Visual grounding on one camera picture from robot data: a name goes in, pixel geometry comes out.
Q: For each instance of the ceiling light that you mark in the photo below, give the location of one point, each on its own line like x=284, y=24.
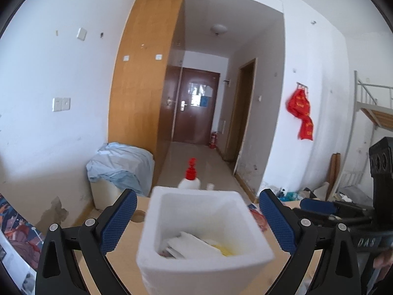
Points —
x=218, y=29

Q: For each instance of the white storage box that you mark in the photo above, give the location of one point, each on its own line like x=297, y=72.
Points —
x=104, y=195

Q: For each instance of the red fire extinguisher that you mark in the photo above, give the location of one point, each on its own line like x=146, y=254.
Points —
x=213, y=139

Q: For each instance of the wooden planks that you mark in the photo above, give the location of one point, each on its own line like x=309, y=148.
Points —
x=334, y=169

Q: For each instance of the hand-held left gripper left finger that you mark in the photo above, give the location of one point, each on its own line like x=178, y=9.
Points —
x=119, y=221

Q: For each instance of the dark brown entrance door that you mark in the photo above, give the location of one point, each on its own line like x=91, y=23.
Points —
x=193, y=119

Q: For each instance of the small white cup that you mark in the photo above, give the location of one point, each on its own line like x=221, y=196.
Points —
x=210, y=186

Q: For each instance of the double white wall socket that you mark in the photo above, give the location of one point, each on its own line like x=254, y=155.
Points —
x=61, y=104

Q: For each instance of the white bottle red pump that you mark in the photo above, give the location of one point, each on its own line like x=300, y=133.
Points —
x=188, y=184

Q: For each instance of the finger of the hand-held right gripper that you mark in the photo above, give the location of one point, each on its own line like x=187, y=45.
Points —
x=317, y=206
x=347, y=220

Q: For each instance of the printed cartoon poster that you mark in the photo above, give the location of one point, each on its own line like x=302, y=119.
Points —
x=18, y=230

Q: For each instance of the wooden side door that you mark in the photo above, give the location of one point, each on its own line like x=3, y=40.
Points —
x=242, y=113

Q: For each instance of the wooden wardrobe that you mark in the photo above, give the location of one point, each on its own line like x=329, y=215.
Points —
x=138, y=98

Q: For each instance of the square white wall switch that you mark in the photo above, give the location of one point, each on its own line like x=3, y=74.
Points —
x=81, y=33

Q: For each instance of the pile of assorted clutter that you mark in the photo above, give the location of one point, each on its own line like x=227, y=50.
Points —
x=294, y=194

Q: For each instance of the metal bunk bed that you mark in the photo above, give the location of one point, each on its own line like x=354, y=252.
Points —
x=379, y=116

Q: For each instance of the blue door notice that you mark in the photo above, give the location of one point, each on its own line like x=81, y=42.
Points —
x=204, y=100

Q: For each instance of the person's right hand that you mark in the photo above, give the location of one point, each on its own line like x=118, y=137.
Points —
x=383, y=261

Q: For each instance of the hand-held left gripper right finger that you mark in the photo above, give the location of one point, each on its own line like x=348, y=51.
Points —
x=278, y=221

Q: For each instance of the red snack packet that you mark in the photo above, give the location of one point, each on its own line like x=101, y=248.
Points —
x=258, y=219

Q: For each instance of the white foam box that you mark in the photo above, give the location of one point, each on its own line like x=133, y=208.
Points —
x=199, y=212

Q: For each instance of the light blue sheet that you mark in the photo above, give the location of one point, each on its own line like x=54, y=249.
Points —
x=122, y=163

